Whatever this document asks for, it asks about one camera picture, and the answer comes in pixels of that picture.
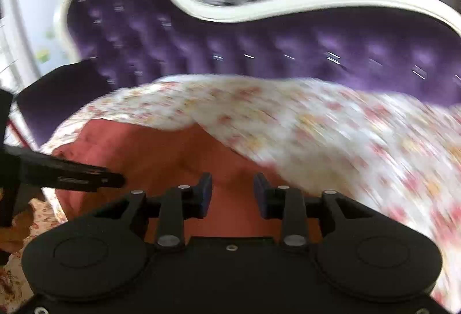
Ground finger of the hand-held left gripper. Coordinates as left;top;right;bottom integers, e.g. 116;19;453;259
3;144;126;193

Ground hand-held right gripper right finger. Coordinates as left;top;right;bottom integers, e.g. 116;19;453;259
253;173;374;250

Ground purple tufted sofa white frame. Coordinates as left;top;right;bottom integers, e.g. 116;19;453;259
14;0;461;149

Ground terracotta red pants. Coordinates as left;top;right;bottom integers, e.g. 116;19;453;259
50;119;325;243

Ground floral printed blanket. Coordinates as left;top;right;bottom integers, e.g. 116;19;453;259
0;74;461;314

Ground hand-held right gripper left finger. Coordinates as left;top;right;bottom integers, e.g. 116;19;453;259
92;173;214;250

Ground green wall sticker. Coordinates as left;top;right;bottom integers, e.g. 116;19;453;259
34;29;55;64

